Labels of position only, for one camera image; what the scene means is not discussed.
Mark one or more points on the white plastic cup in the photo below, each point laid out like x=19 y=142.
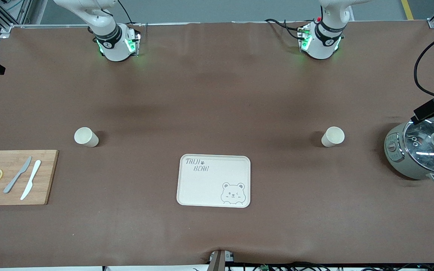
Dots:
x=333 y=136
x=85 y=136

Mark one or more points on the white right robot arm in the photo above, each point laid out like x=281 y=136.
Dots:
x=107 y=37

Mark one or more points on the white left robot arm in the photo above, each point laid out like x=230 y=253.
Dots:
x=326 y=41

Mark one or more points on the glass pot lid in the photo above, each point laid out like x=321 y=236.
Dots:
x=420 y=150

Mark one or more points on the grey-green electric cooking pot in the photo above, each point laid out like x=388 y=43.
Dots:
x=398 y=158

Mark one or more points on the white plastic knife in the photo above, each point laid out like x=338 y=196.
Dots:
x=35 y=171

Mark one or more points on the grey plastic knife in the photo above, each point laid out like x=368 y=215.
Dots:
x=11 y=184

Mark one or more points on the wooden cutting board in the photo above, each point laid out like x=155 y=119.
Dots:
x=47 y=177

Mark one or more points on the cream bear print tray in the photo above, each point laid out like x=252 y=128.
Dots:
x=209 y=190

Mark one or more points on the metal table clamp bracket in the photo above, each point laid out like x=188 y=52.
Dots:
x=217 y=263

